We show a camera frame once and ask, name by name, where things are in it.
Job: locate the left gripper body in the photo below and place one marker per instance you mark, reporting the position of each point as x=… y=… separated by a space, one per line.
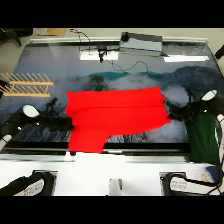
x=61 y=124

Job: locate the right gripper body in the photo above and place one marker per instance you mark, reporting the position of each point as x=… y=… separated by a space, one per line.
x=178 y=113

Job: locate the red T-shirt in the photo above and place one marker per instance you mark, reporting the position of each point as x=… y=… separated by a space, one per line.
x=113 y=113

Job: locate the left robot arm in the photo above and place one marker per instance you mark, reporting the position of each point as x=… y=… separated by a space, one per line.
x=16 y=123

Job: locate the dark green garment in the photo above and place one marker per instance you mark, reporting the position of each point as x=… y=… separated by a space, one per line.
x=201 y=140

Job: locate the wooden rack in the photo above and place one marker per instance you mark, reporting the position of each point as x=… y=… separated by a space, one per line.
x=26 y=85

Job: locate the blue garment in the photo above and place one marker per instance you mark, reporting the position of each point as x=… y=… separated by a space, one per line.
x=214 y=172

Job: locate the grey flat box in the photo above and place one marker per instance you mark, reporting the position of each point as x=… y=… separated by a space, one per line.
x=141 y=43

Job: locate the silver frame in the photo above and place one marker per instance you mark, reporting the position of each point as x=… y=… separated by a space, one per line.
x=100 y=173

